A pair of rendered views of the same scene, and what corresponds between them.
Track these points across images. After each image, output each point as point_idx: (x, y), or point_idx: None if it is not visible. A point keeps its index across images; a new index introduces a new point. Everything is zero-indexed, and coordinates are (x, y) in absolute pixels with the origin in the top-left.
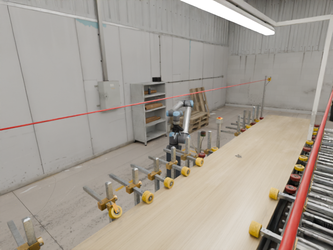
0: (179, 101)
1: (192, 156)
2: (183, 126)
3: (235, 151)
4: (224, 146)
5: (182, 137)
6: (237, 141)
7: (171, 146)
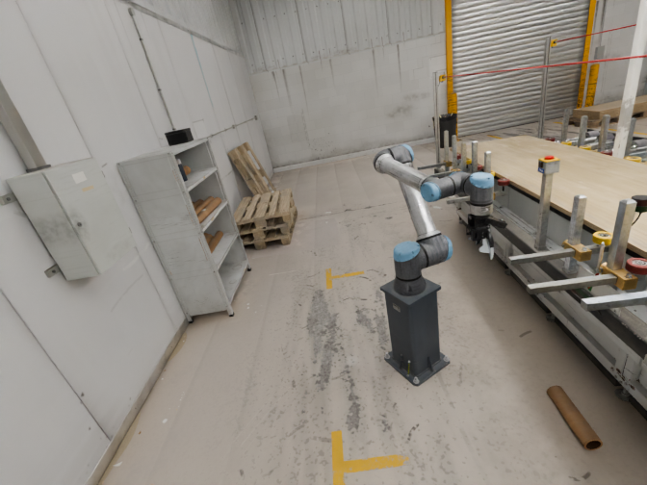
0: (383, 155)
1: (606, 281)
2: (423, 219)
3: (646, 221)
4: (594, 221)
5: (438, 247)
6: (570, 202)
7: (415, 285)
